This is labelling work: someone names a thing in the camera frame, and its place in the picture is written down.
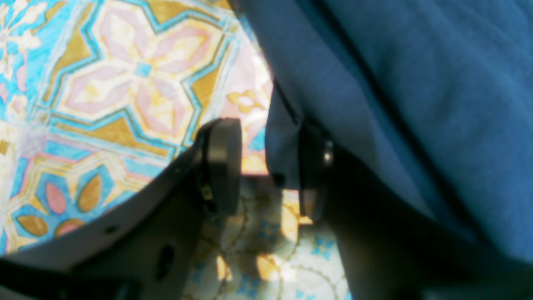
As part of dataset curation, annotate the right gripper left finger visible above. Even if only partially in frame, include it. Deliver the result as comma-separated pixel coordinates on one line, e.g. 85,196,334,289
1,118,242,300

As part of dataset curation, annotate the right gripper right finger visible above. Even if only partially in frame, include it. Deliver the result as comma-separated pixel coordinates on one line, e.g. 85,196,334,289
298,125,532,300

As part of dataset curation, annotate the dark navy t-shirt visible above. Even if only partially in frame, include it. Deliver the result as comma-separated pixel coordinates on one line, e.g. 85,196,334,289
235,0,533,261

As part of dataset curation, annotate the patterned colourful tablecloth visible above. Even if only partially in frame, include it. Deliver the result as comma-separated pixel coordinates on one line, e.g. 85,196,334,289
1,0,351,300

